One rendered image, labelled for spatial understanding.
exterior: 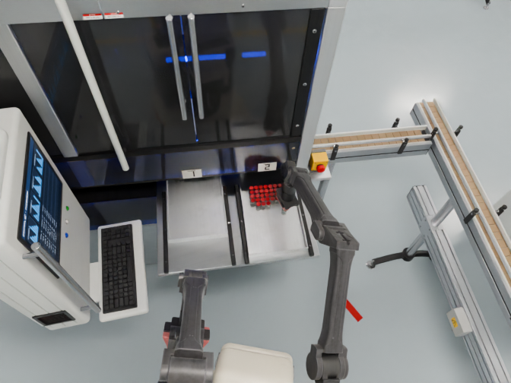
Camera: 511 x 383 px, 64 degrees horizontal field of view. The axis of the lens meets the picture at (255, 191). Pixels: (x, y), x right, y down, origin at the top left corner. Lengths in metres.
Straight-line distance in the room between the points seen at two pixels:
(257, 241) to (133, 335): 1.14
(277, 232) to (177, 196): 0.50
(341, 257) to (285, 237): 0.66
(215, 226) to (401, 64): 2.85
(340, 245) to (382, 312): 1.60
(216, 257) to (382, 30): 3.32
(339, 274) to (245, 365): 0.36
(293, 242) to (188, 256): 0.46
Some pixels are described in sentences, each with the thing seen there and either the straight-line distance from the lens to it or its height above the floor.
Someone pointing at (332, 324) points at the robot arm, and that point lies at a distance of 1.26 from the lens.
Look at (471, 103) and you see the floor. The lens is 4.11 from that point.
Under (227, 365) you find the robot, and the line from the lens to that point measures 1.16.
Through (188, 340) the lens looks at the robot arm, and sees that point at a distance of 0.98.
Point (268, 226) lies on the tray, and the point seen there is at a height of 0.88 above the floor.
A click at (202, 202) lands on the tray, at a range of 1.92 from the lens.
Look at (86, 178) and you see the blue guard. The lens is 1.89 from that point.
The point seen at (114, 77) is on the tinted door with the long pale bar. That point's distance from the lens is 1.46.
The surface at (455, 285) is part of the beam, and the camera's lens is 2.36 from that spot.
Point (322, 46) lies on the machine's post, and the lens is 1.43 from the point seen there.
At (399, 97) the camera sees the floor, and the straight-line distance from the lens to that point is 3.88.
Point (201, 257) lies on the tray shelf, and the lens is 1.79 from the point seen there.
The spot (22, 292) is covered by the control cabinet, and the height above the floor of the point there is 1.23.
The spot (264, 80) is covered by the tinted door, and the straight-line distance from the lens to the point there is 1.48.
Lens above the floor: 2.52
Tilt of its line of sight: 57 degrees down
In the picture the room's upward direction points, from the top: 4 degrees clockwise
